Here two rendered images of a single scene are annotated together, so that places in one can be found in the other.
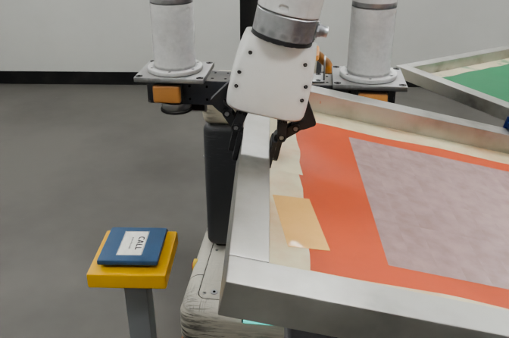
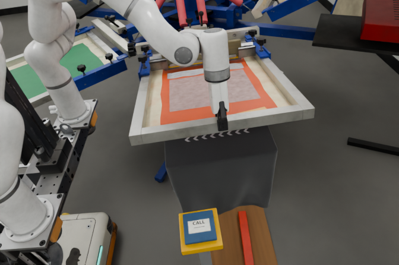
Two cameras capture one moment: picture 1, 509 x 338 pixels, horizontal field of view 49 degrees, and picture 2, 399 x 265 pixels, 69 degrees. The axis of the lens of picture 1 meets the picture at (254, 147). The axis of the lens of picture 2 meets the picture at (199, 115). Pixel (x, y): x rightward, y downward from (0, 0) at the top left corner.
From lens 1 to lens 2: 106 cm
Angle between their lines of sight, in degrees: 75
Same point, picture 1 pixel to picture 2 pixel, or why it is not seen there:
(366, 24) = (72, 89)
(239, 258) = (303, 107)
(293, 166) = not seen: hidden behind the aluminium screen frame
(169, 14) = (22, 189)
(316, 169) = (210, 114)
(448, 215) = not seen: hidden behind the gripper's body
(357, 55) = (76, 107)
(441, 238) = (235, 91)
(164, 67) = (42, 219)
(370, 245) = (253, 101)
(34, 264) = not seen: outside the picture
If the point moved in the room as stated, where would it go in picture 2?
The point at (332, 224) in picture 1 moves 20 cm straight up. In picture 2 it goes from (248, 107) to (249, 59)
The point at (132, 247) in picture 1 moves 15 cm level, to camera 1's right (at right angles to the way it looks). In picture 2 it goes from (203, 224) to (196, 185)
